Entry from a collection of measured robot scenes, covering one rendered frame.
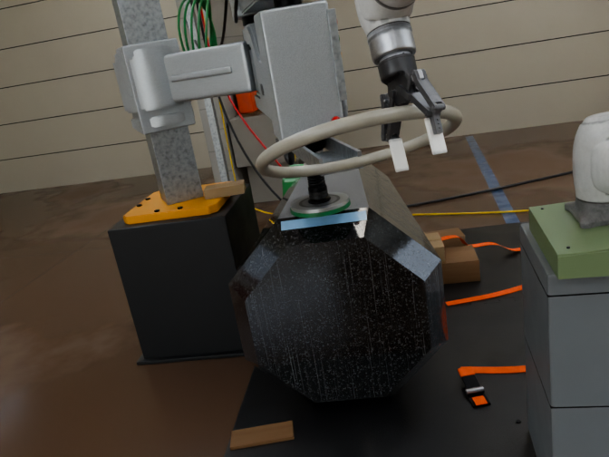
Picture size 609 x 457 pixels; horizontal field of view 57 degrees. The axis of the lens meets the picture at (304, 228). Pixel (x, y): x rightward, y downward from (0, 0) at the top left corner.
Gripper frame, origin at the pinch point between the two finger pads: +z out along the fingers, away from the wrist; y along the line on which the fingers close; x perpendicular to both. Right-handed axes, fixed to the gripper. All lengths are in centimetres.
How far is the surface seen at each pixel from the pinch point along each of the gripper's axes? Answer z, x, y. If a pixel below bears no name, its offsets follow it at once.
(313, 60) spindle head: -48, -15, 65
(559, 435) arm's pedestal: 77, -49, 36
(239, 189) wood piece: -29, -15, 177
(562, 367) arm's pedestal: 57, -48, 27
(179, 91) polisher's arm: -78, 7, 162
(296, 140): -8.9, 20.6, 9.9
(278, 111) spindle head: -35, -3, 74
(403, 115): -8.4, 2.0, -1.1
